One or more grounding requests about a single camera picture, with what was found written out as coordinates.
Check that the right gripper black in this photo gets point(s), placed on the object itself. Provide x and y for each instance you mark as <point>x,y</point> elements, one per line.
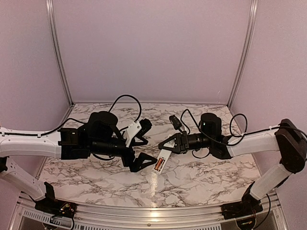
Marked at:
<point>181,143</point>

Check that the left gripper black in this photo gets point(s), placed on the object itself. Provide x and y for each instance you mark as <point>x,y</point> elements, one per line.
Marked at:
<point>136,166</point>

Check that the white remote control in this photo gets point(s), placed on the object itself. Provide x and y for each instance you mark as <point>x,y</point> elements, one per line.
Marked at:
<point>165,154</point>

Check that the orange battery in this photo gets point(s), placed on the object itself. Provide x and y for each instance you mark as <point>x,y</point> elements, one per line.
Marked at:
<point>159,164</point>

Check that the black copper battery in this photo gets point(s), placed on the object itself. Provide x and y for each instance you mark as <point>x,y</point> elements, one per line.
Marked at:
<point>159,164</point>

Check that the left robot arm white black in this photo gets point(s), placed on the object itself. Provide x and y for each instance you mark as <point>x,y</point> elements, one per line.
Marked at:
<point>99,135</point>

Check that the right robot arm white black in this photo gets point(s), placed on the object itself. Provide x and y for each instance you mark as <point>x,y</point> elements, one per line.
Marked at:
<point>285,138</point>

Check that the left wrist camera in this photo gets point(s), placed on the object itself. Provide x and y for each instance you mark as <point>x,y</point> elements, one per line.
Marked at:
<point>134,128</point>

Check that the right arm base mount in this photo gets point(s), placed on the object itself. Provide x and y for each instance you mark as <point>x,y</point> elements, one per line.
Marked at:
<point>247,206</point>

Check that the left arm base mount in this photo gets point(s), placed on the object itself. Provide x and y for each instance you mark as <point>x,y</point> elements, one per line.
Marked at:
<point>56,207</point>

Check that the front aluminium rail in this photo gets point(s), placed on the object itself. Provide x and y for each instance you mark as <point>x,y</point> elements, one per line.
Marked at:
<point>101,217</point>

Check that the right aluminium frame post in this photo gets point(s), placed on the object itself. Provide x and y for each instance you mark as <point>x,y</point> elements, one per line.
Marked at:
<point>245,51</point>

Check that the aluminium frame post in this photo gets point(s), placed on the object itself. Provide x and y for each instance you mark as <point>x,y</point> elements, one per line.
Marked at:
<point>56,47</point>
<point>245,51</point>

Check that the left aluminium frame post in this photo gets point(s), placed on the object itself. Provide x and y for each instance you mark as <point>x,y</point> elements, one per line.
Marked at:
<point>56,47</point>

